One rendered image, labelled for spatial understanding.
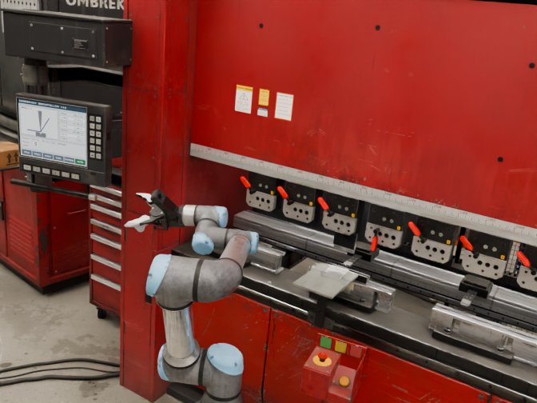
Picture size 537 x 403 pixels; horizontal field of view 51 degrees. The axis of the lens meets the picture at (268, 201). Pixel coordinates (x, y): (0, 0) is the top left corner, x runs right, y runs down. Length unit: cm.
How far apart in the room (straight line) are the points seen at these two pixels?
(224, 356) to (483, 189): 110
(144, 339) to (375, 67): 179
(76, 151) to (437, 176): 152
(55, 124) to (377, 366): 172
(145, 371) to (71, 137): 131
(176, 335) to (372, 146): 109
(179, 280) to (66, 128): 127
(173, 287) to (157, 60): 131
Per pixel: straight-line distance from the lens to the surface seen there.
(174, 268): 151
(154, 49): 257
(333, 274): 238
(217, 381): 184
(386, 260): 271
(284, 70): 242
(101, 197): 350
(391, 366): 243
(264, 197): 255
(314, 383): 224
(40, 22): 264
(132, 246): 288
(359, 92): 227
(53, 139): 265
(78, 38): 253
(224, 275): 151
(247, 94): 253
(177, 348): 175
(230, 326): 278
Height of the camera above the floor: 203
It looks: 19 degrees down
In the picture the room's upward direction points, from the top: 6 degrees clockwise
